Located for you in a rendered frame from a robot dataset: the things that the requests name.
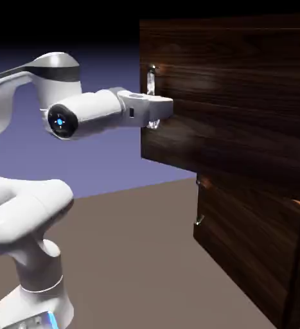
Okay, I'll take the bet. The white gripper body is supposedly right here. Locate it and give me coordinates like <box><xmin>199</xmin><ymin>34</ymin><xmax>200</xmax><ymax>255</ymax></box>
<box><xmin>145</xmin><ymin>96</ymin><xmax>174</xmax><ymax>123</ymax></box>

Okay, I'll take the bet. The curved silver door handle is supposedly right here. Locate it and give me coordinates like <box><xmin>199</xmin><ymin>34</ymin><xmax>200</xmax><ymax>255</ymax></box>
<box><xmin>146</xmin><ymin>64</ymin><xmax>162</xmax><ymax>130</ymax></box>
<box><xmin>195</xmin><ymin>179</ymin><xmax>205</xmax><ymax>227</ymax></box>

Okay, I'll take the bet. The large dark wood cabinet door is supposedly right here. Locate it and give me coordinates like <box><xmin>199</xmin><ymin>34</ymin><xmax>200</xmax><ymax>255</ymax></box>
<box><xmin>139</xmin><ymin>15</ymin><xmax>300</xmax><ymax>204</ymax></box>

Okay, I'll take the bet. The small dark wood cabinet door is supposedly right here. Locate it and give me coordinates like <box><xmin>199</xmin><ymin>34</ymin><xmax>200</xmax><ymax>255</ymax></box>
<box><xmin>192</xmin><ymin>173</ymin><xmax>300</xmax><ymax>329</ymax></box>

